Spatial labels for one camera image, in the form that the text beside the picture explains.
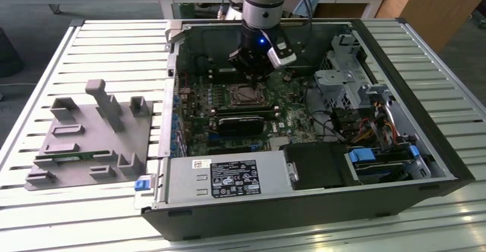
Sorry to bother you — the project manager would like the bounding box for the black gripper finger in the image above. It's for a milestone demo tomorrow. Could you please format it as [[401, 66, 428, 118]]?
[[229, 49, 255, 89], [253, 61, 274, 89]]

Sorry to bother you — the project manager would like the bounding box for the silver CPU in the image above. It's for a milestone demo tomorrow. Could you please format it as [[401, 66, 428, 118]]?
[[235, 88, 262, 102]]

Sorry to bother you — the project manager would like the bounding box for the metal socket cover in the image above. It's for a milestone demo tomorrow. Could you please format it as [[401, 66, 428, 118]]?
[[227, 83, 272, 107]]

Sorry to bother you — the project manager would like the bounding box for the green motherboard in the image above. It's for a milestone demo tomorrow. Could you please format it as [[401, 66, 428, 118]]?
[[175, 70, 325, 156]]

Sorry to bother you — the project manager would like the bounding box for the metal drive cage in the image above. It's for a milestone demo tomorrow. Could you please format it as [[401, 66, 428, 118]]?
[[312, 34, 397, 114]]

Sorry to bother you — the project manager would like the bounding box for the black graphics card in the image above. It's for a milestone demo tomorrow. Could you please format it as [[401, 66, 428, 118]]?
[[209, 114, 266, 137]]

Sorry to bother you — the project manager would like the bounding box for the small silver heat sink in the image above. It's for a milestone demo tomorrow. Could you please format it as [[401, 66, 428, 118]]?
[[269, 137, 290, 151]]

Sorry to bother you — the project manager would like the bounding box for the black plastic shroud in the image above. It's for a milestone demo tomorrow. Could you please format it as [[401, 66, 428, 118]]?
[[282, 142, 361, 191]]

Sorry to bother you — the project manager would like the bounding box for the blue disk carrier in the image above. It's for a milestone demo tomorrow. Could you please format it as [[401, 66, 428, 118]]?
[[346, 146, 414, 185]]

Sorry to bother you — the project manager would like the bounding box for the silver power supply unit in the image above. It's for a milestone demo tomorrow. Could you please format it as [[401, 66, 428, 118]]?
[[151, 150, 302, 210]]

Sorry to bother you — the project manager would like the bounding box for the grey parts rack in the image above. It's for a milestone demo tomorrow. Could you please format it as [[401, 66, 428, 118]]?
[[23, 78, 157, 192]]

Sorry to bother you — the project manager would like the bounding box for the wooden cabinet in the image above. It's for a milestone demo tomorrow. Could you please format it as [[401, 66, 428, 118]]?
[[378, 0, 486, 54]]

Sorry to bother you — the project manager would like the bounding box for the green RAM stick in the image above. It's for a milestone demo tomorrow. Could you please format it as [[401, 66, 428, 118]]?
[[35, 148, 113, 162]]

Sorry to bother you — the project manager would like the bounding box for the black PC case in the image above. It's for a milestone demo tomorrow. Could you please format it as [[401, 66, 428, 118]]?
[[139, 18, 477, 242]]

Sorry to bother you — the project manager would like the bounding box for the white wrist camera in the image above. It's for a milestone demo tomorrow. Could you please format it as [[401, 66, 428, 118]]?
[[268, 31, 298, 70]]

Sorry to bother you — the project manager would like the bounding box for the coloured wire bundle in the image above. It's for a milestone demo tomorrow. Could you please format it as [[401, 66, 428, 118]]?
[[350, 100, 401, 151]]

